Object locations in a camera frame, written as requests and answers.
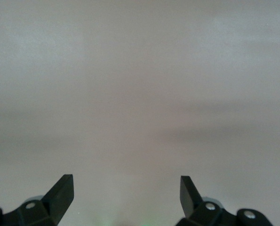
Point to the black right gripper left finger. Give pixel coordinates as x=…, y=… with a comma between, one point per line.
x=57, y=200

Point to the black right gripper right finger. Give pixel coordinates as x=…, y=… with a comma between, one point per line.
x=189, y=200

